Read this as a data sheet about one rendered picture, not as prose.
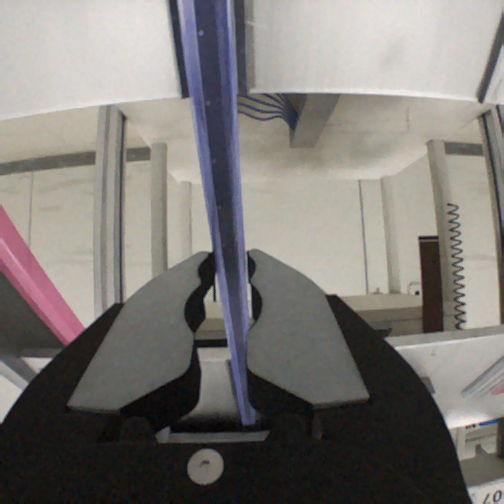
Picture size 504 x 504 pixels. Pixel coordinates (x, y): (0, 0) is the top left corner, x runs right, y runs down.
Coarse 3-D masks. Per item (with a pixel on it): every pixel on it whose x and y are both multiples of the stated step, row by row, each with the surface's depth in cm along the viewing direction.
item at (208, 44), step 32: (192, 0) 6; (224, 0) 6; (192, 32) 7; (224, 32) 7; (192, 64) 7; (224, 64) 7; (192, 96) 8; (224, 96) 8; (224, 128) 9; (224, 160) 9; (224, 192) 10; (224, 224) 11; (224, 256) 12; (224, 288) 14; (224, 320) 16
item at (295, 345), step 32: (256, 256) 11; (256, 288) 10; (288, 288) 9; (320, 288) 9; (256, 320) 8; (288, 320) 8; (320, 320) 8; (256, 352) 7; (288, 352) 7; (320, 352) 7; (256, 384) 7; (288, 384) 6; (320, 384) 6; (352, 384) 6
